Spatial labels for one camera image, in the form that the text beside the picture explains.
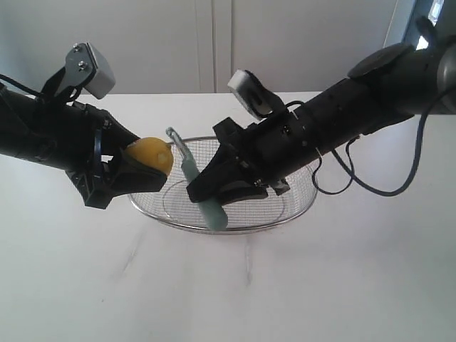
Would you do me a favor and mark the oval wire mesh basket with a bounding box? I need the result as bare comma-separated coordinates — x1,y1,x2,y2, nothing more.
128,142,317,235

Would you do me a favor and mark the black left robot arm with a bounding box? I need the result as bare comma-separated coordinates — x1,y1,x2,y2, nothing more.
1,76,167,209

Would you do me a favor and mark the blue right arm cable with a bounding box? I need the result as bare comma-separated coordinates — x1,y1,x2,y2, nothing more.
311,92,456,197

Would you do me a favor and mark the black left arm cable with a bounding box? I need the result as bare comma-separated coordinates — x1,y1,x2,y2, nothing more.
0,73,40,98

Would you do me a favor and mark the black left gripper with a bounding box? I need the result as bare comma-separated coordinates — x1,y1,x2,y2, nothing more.
66,104,167,209

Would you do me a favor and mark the yellow lemon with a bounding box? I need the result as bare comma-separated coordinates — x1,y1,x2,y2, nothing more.
125,137,174,176

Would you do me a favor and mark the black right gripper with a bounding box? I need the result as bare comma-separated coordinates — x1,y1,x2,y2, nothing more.
187,110,321,206

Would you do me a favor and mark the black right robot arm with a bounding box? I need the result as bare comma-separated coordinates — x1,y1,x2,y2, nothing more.
187,17,455,205

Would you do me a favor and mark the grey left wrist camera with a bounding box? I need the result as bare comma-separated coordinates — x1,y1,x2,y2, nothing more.
42,42,115,103

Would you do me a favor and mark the teal handled peeler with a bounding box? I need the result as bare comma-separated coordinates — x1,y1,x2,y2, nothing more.
165,127,229,232

